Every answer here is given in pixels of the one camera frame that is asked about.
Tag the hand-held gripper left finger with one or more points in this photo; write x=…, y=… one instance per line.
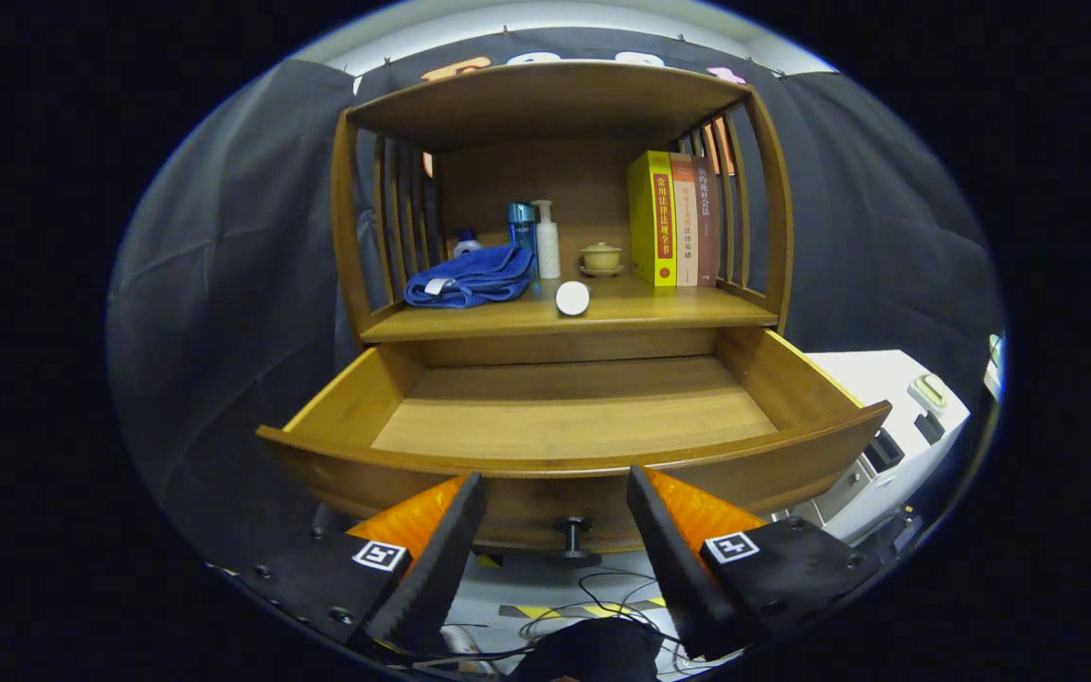
x=437, y=568

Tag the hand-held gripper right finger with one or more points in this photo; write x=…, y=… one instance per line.
x=678, y=578

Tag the wooden drawer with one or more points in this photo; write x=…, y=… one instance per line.
x=564, y=417

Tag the white cosmetic tube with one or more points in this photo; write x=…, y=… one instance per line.
x=572, y=298

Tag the wooden countertop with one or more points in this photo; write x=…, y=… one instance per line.
x=659, y=305

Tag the white side cabinet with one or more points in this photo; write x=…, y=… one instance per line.
x=877, y=379

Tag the wooden cabinet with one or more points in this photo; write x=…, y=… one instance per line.
x=545, y=95

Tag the yellow black floor tape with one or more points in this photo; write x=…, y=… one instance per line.
x=527, y=611

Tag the dark cloth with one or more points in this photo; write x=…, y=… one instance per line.
x=593, y=654

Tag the dark floor object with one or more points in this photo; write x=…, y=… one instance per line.
x=891, y=535

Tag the blue folded towel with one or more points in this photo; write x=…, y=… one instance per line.
x=470, y=275

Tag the small pale green device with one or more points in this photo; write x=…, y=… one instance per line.
x=929, y=390

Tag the small white bottle blue cap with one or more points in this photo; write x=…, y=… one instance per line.
x=467, y=246

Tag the beige lidded teacup with saucer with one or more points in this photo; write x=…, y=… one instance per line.
x=601, y=258

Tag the white pump bottle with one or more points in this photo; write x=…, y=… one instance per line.
x=547, y=246

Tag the orange and white book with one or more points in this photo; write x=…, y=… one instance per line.
x=686, y=227

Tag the brown book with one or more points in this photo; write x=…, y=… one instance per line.
x=707, y=227

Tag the black backdrop cloth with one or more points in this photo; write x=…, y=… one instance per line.
x=223, y=284

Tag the yellow book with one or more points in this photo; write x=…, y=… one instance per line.
x=650, y=218

